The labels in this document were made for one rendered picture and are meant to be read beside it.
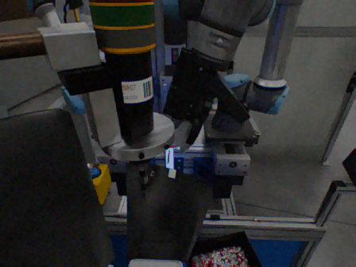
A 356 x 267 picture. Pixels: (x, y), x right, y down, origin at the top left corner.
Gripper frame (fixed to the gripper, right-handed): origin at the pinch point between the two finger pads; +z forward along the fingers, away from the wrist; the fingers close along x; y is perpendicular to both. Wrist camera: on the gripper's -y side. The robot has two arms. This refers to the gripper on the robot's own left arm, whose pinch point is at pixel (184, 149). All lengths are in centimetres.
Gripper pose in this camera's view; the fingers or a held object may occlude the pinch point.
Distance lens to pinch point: 49.6
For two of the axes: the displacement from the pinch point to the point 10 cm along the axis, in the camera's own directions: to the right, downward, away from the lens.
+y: -9.5, -2.8, -1.2
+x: -0.4, 5.2, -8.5
